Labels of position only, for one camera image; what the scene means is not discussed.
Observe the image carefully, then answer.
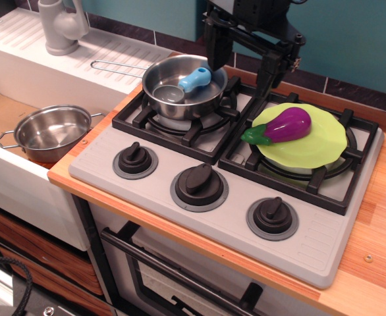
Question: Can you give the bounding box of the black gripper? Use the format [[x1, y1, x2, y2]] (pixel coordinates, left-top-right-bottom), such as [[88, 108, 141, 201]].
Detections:
[[204, 9, 305, 98]]

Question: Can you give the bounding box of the purple toy eggplant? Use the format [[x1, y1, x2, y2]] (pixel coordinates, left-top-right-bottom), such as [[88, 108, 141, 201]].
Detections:
[[240, 107, 312, 145]]

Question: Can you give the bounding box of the blue handled grey spoon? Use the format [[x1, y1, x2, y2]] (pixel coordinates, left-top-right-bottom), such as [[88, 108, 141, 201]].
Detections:
[[152, 67, 211, 104]]

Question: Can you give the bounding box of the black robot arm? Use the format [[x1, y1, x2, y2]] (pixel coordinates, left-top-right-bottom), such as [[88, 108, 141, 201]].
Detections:
[[204, 0, 306, 99]]

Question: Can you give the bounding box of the lime green plate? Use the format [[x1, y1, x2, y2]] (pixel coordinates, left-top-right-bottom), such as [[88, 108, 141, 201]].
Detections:
[[252, 103, 348, 169]]

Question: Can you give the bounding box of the grey toy stove top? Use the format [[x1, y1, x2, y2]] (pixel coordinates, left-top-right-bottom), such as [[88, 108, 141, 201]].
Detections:
[[68, 84, 385, 290]]

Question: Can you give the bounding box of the black middle stove knob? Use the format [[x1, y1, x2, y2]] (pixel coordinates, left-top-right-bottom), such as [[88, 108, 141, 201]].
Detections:
[[170, 163, 229, 213]]

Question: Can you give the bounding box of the black stove knob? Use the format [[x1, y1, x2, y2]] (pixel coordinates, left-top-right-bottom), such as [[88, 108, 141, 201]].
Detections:
[[246, 197, 299, 242], [113, 142, 159, 180], [170, 163, 229, 213]]

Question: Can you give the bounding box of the black left stove knob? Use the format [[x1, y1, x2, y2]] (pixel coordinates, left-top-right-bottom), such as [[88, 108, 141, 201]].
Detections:
[[113, 142, 159, 180]]

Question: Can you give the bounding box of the black right stove knob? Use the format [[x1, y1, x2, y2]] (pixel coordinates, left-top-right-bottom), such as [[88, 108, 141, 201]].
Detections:
[[246, 197, 299, 242]]

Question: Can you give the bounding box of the black left burner grate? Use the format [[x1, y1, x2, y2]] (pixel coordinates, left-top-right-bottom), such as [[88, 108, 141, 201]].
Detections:
[[112, 76, 265, 165]]

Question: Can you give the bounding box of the black burner grate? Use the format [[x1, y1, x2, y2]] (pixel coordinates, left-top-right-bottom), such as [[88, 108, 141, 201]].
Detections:
[[112, 76, 265, 165], [219, 93, 383, 215]]

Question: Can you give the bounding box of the black right burner grate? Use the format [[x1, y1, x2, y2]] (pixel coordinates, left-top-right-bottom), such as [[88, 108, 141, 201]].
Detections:
[[219, 93, 383, 215]]

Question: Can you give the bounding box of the grey toy faucet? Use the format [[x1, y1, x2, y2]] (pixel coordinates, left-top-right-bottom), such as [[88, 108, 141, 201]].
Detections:
[[38, 0, 90, 56]]

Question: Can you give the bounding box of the white toy sink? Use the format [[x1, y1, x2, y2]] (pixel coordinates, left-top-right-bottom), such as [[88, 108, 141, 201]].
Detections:
[[0, 9, 170, 251]]

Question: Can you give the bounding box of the wood front drawer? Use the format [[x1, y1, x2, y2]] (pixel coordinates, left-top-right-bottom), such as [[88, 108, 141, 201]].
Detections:
[[0, 209, 113, 315]]

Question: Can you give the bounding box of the steel saucepan with handle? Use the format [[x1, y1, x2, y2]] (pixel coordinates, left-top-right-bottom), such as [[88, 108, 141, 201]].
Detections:
[[90, 55, 228, 120]]

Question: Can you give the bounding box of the steel two-handled pot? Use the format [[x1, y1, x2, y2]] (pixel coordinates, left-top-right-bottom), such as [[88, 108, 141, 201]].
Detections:
[[0, 105, 104, 164]]

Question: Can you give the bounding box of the oven door with handle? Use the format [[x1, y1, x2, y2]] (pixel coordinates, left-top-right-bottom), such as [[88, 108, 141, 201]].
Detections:
[[100, 222, 322, 315]]

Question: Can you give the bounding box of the black cable bottom left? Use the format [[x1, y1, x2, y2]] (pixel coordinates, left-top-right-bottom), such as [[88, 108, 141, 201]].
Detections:
[[0, 256, 33, 316]]

